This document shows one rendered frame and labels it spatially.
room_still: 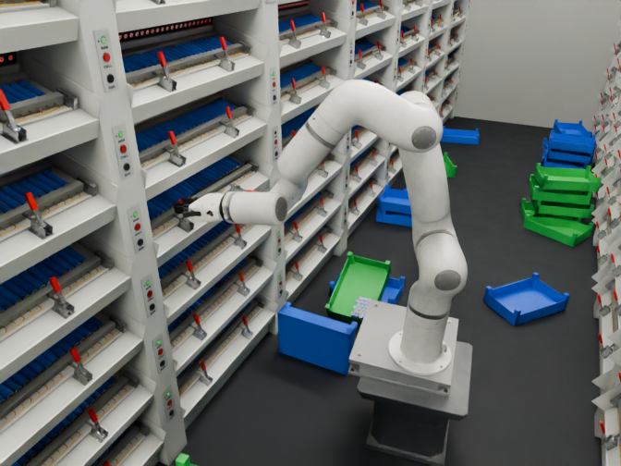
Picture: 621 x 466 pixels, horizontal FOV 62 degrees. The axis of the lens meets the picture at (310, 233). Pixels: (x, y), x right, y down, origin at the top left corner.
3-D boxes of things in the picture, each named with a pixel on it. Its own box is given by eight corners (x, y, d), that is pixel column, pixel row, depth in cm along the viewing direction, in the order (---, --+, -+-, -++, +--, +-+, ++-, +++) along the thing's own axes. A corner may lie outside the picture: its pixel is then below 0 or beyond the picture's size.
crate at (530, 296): (532, 286, 249) (535, 272, 245) (566, 309, 233) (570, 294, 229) (482, 300, 239) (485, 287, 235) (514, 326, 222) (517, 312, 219)
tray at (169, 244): (266, 188, 186) (273, 165, 181) (153, 271, 138) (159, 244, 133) (221, 162, 190) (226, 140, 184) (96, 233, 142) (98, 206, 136)
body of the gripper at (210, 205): (224, 227, 135) (190, 226, 140) (245, 212, 143) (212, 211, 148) (217, 202, 132) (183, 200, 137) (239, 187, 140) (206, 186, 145)
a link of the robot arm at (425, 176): (422, 287, 140) (414, 253, 154) (468, 278, 138) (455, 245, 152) (388, 113, 115) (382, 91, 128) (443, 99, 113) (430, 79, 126)
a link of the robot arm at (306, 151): (330, 121, 134) (261, 202, 147) (301, 117, 120) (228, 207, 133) (353, 145, 132) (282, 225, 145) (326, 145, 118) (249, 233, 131)
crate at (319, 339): (347, 375, 197) (355, 362, 203) (349, 334, 187) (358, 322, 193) (278, 352, 208) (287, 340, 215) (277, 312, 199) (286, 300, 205)
